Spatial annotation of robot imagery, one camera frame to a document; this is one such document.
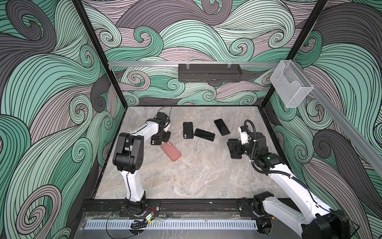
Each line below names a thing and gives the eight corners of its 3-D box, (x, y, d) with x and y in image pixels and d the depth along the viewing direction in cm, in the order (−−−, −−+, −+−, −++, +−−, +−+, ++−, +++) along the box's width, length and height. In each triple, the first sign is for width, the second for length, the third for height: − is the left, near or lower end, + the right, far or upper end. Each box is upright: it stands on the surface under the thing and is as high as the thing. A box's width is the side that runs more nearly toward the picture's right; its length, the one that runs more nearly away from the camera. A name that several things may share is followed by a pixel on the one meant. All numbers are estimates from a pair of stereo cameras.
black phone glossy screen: (221, 136, 104) (222, 134, 103) (213, 121, 113) (214, 120, 111) (229, 133, 105) (230, 132, 104) (221, 119, 114) (221, 118, 113)
